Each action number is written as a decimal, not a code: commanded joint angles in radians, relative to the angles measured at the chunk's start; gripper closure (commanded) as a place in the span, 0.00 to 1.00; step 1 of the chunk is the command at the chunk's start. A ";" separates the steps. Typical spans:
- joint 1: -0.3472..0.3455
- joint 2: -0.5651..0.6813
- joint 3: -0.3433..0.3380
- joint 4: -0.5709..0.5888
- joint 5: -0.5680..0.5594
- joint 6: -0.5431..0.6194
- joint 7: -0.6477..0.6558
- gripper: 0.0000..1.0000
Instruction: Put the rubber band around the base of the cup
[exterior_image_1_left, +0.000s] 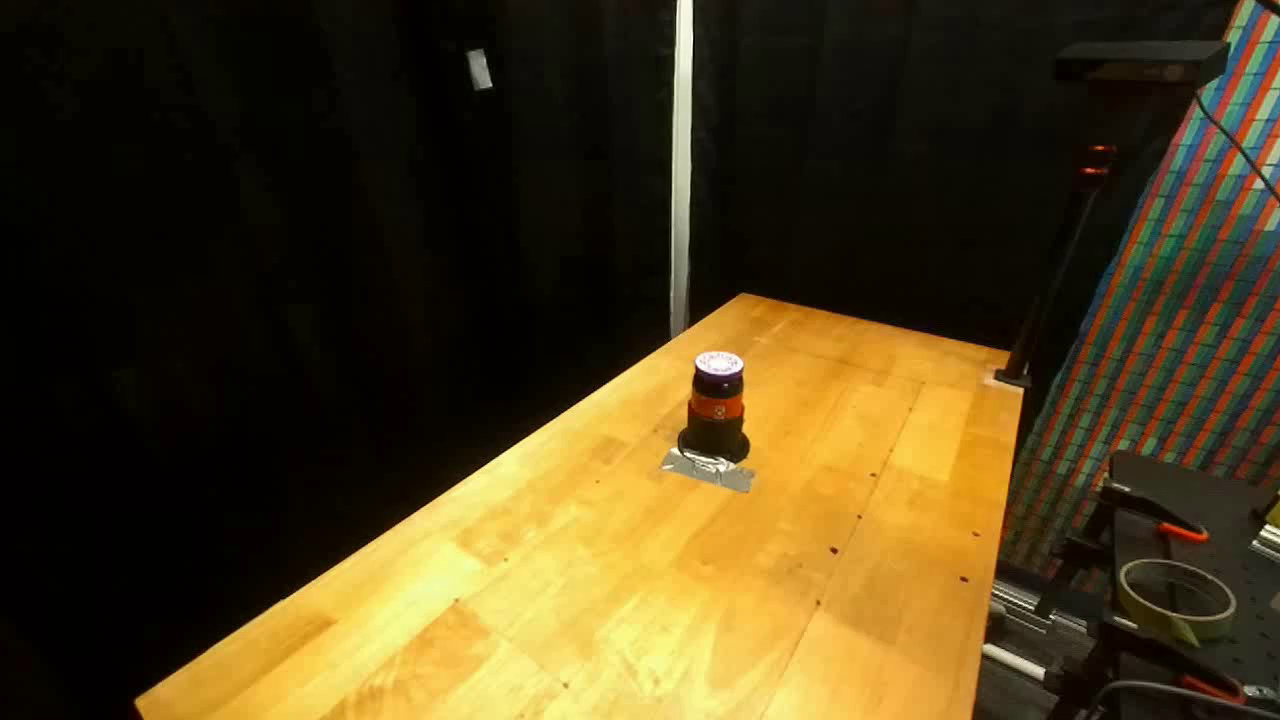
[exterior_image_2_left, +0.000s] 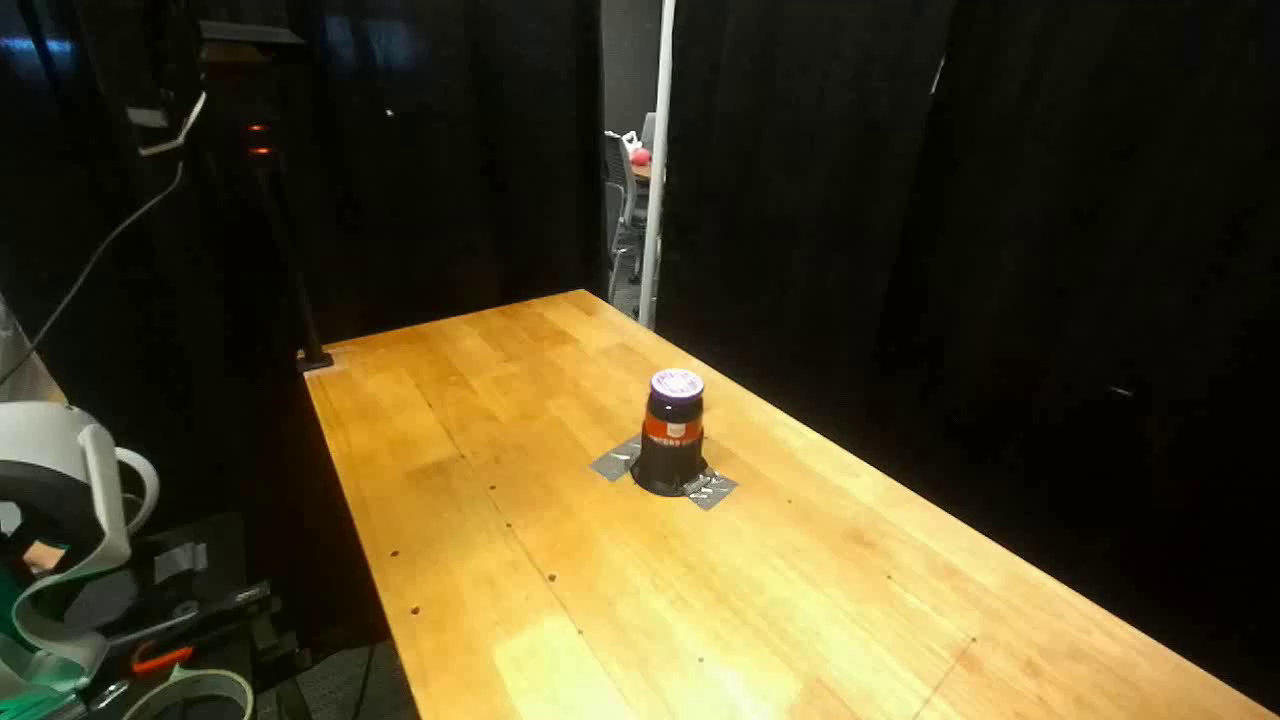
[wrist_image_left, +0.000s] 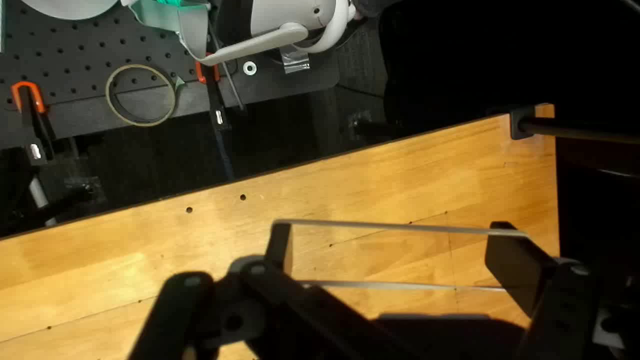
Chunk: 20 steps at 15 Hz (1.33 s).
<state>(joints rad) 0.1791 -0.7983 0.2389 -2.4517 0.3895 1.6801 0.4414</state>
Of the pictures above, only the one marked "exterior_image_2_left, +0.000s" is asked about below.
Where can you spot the small grey duct tape piece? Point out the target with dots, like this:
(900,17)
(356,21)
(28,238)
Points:
(617,463)

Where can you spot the black camera tripod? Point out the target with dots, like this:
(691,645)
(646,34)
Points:
(261,145)

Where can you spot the white vertical pole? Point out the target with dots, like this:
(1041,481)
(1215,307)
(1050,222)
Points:
(659,174)

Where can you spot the upside-down purple patterned cup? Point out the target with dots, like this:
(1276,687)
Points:
(675,429)

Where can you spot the large grey duct tape piece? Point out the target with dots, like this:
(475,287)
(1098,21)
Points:
(713,489)

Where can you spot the black curtain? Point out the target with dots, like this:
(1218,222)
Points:
(442,145)
(985,240)

